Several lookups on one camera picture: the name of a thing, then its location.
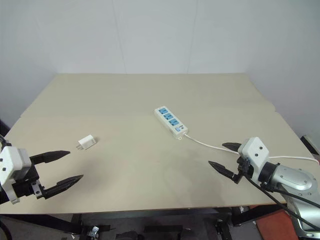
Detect orange red floor mat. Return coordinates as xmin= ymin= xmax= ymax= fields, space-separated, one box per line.
xmin=254 ymin=209 xmax=305 ymax=240

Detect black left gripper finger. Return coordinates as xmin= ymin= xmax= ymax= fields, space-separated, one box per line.
xmin=40 ymin=174 xmax=84 ymax=200
xmin=29 ymin=150 xmax=71 ymax=166

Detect white power strip blue sockets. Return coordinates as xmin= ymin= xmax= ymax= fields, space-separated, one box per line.
xmin=153 ymin=105 xmax=189 ymax=140

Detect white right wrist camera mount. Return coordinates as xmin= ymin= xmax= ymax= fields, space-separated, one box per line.
xmin=237 ymin=136 xmax=270 ymax=181

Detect silver caster clamp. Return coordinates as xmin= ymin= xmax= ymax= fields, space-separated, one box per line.
xmin=87 ymin=225 xmax=101 ymax=238

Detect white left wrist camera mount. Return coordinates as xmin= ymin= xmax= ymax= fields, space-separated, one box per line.
xmin=0 ymin=145 xmax=33 ymax=205

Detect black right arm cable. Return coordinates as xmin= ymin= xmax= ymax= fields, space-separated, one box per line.
xmin=243 ymin=172 xmax=320 ymax=231

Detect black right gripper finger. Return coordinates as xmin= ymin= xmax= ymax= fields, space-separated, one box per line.
xmin=207 ymin=160 xmax=239 ymax=180
xmin=221 ymin=142 xmax=243 ymax=153

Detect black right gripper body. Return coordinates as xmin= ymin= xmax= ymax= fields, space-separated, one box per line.
xmin=234 ymin=154 xmax=254 ymax=184

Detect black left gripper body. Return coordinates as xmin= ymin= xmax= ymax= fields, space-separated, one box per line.
xmin=11 ymin=164 xmax=48 ymax=200

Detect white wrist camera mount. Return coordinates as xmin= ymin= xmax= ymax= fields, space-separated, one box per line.
xmin=237 ymin=136 xmax=270 ymax=181
xmin=0 ymin=145 xmax=33 ymax=205

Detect white power cable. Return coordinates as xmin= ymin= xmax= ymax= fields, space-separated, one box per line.
xmin=183 ymin=133 xmax=320 ymax=166

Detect white plug adapter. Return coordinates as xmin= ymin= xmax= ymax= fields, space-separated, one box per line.
xmin=75 ymin=134 xmax=97 ymax=151

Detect black metal table frame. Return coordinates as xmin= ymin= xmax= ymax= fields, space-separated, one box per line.
xmin=0 ymin=203 xmax=288 ymax=240

